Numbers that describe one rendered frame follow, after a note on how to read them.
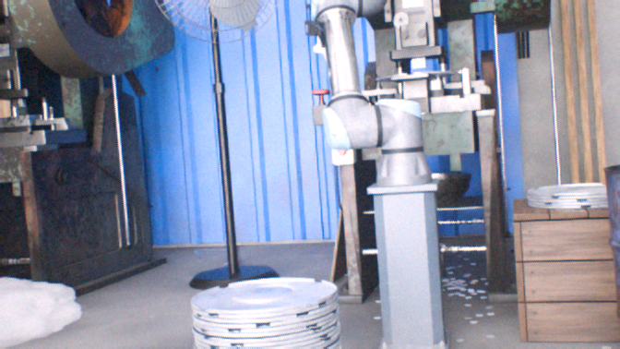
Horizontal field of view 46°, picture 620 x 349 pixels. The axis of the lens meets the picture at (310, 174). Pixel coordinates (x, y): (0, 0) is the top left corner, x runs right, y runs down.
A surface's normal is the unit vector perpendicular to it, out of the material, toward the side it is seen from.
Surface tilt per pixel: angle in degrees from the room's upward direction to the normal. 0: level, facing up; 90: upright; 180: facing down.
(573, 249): 90
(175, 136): 90
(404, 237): 90
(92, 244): 90
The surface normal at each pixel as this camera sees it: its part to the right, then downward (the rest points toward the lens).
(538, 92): -0.26, 0.07
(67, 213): 0.95, -0.05
